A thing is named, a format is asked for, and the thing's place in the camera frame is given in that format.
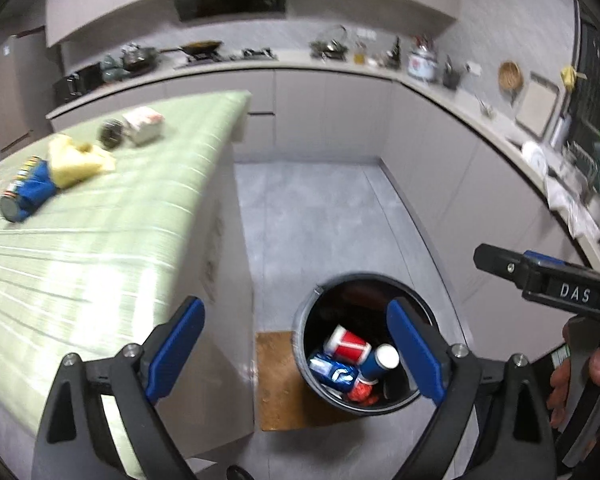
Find black frying pan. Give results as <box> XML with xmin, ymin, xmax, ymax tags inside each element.
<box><xmin>157</xmin><ymin>41</ymin><xmax>223</xmax><ymax>58</ymax></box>

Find red plastic bag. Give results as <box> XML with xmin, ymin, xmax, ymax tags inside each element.
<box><xmin>347</xmin><ymin>377</ymin><xmax>381</xmax><ymax>406</ymax></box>

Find black microwave oven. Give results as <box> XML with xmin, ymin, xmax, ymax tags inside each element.
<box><xmin>54</xmin><ymin>63</ymin><xmax>103</xmax><ymax>106</ymax></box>

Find pale cutting board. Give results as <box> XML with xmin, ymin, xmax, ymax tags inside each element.
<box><xmin>515</xmin><ymin>72</ymin><xmax>561</xmax><ymax>138</ymax></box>

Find white plate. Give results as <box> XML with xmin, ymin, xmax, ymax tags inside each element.
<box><xmin>522</xmin><ymin>141</ymin><xmax>548</xmax><ymax>173</ymax></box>

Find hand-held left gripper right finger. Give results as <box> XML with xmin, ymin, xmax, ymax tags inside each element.
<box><xmin>386</xmin><ymin>297</ymin><xmax>558</xmax><ymax>480</ymax></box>

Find green checked table cover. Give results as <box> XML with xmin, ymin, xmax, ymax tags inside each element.
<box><xmin>0</xmin><ymin>90</ymin><xmax>252</xmax><ymax>463</ymax></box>

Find bamboo strainer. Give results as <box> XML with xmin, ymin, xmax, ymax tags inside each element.
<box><xmin>498</xmin><ymin>61</ymin><xmax>523</xmax><ymax>92</ymax></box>

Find metal dish rack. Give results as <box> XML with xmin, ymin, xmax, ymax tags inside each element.
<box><xmin>565</xmin><ymin>140</ymin><xmax>600</xmax><ymax>196</ymax></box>

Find yellow plastic bag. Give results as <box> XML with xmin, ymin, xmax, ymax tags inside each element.
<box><xmin>46</xmin><ymin>133</ymin><xmax>117</xmax><ymax>191</ymax></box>

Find white kitchen island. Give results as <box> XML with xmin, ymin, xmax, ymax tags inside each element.
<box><xmin>180</xmin><ymin>127</ymin><xmax>257</xmax><ymax>466</ymax></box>

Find black plastic bucket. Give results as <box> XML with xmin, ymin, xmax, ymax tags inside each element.
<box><xmin>292</xmin><ymin>271</ymin><xmax>438</xmax><ymax>418</ymax></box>

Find dark wok with lid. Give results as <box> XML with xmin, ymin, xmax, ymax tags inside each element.
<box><xmin>121</xmin><ymin>45</ymin><xmax>159</xmax><ymax>72</ymax></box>

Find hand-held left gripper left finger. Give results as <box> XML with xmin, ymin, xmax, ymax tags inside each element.
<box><xmin>34</xmin><ymin>296</ymin><xmax>206</xmax><ymax>480</ymax></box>

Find dark barred window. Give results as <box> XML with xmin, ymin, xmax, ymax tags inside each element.
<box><xmin>572</xmin><ymin>0</ymin><xmax>600</xmax><ymax>146</ymax></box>

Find yellow hanging cloth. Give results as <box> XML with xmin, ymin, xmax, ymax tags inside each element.
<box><xmin>560</xmin><ymin>66</ymin><xmax>588</xmax><ymax>92</ymax></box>

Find black gas stove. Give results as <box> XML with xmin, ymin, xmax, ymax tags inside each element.
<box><xmin>174</xmin><ymin>47</ymin><xmax>280</xmax><ymax>68</ymax></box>

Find beige kitchen counter cabinets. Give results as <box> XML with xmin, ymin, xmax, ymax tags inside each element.
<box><xmin>45</xmin><ymin>50</ymin><xmax>600</xmax><ymax>361</ymax></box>

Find clear soap bottle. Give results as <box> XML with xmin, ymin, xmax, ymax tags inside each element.
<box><xmin>552</xmin><ymin>114</ymin><xmax>573</xmax><ymax>151</ymax></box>

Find beige refrigerator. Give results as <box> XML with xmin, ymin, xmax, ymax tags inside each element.
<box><xmin>0</xmin><ymin>27</ymin><xmax>56</xmax><ymax>161</ymax></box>

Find blue patterned paper cup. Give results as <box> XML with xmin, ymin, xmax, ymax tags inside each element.
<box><xmin>360</xmin><ymin>344</ymin><xmax>401</xmax><ymax>381</ymax></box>

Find metal pot with hoop handle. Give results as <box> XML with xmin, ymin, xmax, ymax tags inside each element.
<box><xmin>310</xmin><ymin>25</ymin><xmax>348</xmax><ymax>58</ymax></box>

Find blue snack packet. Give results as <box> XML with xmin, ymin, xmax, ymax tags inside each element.
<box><xmin>307</xmin><ymin>353</ymin><xmax>361</xmax><ymax>392</ymax></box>

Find white red paper box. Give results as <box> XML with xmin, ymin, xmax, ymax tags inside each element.
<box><xmin>121</xmin><ymin>107</ymin><xmax>166</xmax><ymax>147</ymax></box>

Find crushed blue can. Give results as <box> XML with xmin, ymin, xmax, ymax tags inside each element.
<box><xmin>0</xmin><ymin>156</ymin><xmax>57</xmax><ymax>224</ymax></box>

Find white dish cloth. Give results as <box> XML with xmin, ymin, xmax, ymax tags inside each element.
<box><xmin>545</xmin><ymin>175</ymin><xmax>600</xmax><ymax>241</ymax></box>

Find red paper cup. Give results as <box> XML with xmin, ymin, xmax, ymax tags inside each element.
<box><xmin>324</xmin><ymin>325</ymin><xmax>372</xmax><ymax>363</ymax></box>

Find dark can with yellow print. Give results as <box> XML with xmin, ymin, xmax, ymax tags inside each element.
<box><xmin>97</xmin><ymin>118</ymin><xmax>126</xmax><ymax>151</ymax></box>

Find white rice cooker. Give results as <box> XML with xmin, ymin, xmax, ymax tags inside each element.
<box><xmin>407</xmin><ymin>40</ymin><xmax>440</xmax><ymax>83</ymax></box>

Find dark utensil holder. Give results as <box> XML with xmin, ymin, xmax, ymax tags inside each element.
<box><xmin>442</xmin><ymin>57</ymin><xmax>462</xmax><ymax>91</ymax></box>

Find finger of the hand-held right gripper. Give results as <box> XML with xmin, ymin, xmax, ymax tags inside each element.
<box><xmin>472</xmin><ymin>243</ymin><xmax>537</xmax><ymax>292</ymax></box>
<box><xmin>524</xmin><ymin>251</ymin><xmax>570</xmax><ymax>268</ymax></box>

